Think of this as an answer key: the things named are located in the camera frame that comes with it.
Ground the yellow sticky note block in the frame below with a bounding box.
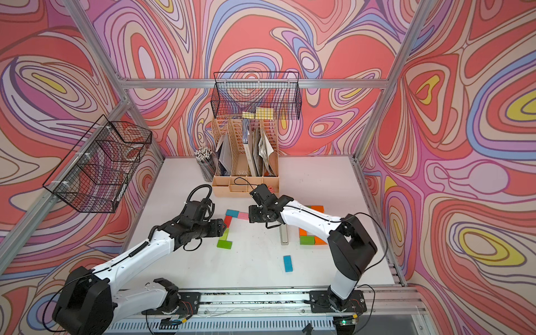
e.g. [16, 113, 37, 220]
[241, 107, 275, 120]

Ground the back black wire basket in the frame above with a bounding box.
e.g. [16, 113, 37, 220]
[211, 71, 302, 120]

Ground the black wire basket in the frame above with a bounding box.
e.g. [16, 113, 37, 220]
[43, 115, 152, 214]
[211, 71, 302, 120]

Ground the red wooden block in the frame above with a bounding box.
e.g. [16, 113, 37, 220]
[224, 216, 233, 228]

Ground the left black wire basket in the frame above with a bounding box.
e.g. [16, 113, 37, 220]
[43, 115, 152, 214]

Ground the beige desk organizer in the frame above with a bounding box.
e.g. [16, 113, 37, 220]
[212, 119, 280, 198]

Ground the dark green block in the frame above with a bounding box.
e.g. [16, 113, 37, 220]
[300, 235, 315, 246]

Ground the clear cup of pencils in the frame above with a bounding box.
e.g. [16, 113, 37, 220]
[194, 147, 217, 183]

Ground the teal block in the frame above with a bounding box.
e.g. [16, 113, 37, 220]
[226, 209, 240, 218]
[283, 255, 293, 273]

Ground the metal base rail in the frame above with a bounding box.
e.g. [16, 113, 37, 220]
[142, 286, 420, 327]

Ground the pink wooden block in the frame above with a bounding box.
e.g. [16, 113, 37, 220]
[238, 212, 249, 221]

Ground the teal block front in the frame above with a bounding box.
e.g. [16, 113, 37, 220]
[283, 255, 293, 273]

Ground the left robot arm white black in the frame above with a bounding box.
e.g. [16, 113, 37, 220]
[52, 198, 226, 334]

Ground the black white stapler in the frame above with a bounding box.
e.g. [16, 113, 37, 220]
[279, 225, 289, 246]

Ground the light green block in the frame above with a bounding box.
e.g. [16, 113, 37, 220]
[219, 228, 230, 241]

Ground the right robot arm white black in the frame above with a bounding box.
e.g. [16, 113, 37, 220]
[248, 184, 378, 313]

